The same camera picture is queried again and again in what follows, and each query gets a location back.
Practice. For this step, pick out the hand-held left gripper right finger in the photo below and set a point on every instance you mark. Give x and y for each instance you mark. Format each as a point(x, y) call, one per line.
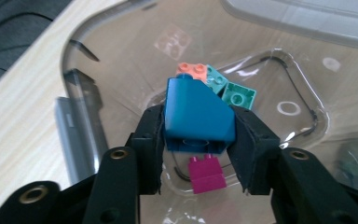
point(254, 155)

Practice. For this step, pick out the clear brown storage box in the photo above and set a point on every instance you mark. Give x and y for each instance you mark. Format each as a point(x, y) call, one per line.
point(121, 46)

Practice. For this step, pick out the orange toy block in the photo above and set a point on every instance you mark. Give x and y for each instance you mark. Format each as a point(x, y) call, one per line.
point(191, 70)

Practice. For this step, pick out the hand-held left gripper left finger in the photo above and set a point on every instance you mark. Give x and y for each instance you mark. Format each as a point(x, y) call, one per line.
point(146, 161)

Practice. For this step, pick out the magenta toy block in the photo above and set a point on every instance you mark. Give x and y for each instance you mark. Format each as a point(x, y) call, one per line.
point(206, 175)

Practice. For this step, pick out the light teal toy block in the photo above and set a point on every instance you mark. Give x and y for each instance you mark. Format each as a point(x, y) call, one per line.
point(216, 80)

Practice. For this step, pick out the blue sloped toy block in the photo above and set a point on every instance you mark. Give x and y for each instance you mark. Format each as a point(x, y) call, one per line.
point(195, 115)

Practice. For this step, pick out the green-teal toy block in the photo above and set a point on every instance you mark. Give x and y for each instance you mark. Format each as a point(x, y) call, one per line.
point(239, 98)

